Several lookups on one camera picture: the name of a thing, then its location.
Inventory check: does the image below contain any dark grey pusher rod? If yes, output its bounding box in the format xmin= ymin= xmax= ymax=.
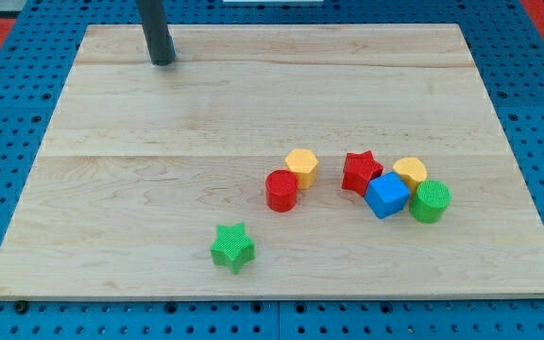
xmin=136 ymin=0 xmax=176 ymax=66

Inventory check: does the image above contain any yellow heart block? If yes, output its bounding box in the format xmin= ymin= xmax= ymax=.
xmin=392 ymin=157 xmax=428 ymax=194

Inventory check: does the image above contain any light wooden board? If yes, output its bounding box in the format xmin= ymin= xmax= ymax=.
xmin=0 ymin=24 xmax=544 ymax=301

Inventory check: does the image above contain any yellow hexagon block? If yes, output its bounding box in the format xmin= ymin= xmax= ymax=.
xmin=285 ymin=148 xmax=319 ymax=189

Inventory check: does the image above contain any red cylinder block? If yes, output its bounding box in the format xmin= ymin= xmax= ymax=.
xmin=265 ymin=170 xmax=298 ymax=213

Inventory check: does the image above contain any green star block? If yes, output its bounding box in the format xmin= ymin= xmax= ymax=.
xmin=210 ymin=222 xmax=256 ymax=275

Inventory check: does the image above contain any red star block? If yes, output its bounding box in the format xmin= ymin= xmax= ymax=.
xmin=341 ymin=150 xmax=384 ymax=197

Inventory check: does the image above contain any blue cube block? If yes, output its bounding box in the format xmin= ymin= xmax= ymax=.
xmin=365 ymin=172 xmax=411 ymax=219

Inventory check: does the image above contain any green cylinder block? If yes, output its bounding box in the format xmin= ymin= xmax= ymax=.
xmin=409 ymin=179 xmax=452 ymax=224

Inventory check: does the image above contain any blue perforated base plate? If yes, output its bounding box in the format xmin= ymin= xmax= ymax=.
xmin=0 ymin=0 xmax=544 ymax=339

